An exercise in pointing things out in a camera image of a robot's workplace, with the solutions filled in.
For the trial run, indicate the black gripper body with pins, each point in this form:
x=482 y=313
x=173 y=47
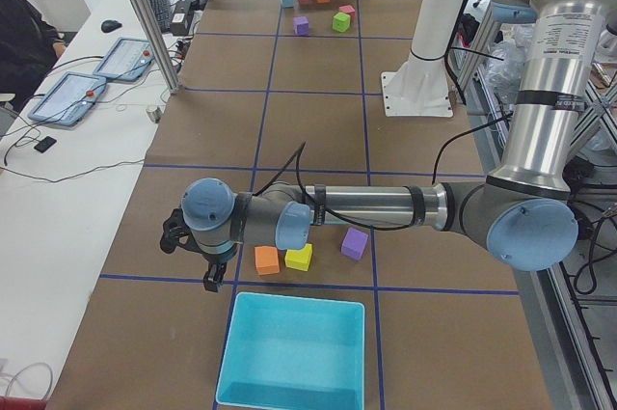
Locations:
x=216 y=260

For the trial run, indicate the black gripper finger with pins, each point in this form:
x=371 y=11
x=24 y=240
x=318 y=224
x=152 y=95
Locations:
x=211 y=281

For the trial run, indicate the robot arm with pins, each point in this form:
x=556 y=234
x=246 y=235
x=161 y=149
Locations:
x=519 y=213

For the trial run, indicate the purple foam block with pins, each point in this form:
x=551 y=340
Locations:
x=354 y=244
x=301 y=25

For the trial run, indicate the pink foam block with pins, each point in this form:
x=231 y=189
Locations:
x=349 y=10

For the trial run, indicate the green foam block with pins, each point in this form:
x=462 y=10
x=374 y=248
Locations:
x=341 y=22

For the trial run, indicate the yellow foam block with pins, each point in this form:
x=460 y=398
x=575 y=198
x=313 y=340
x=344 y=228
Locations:
x=299 y=259

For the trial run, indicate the light blue plastic bin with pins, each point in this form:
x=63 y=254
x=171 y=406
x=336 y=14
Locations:
x=287 y=352

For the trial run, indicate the black keyboard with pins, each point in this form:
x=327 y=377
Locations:
x=162 y=10

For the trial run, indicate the small metal cylinder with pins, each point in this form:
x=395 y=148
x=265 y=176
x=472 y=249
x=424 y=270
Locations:
x=154 y=113

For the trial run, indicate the blue teach pendant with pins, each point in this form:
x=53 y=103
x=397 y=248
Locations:
x=69 y=100
x=126 y=61

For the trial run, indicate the black computer mouse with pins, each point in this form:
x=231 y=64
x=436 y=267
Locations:
x=109 y=25

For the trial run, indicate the black smartphone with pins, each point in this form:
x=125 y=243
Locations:
x=45 y=144

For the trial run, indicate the seated person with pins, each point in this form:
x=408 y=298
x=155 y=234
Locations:
x=30 y=47

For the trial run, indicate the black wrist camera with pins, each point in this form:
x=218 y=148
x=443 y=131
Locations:
x=176 y=233

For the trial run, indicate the aluminium frame post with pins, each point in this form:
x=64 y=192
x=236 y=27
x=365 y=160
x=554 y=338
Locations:
x=149 y=24

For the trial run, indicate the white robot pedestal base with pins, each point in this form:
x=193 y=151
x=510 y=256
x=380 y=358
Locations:
x=419 y=87

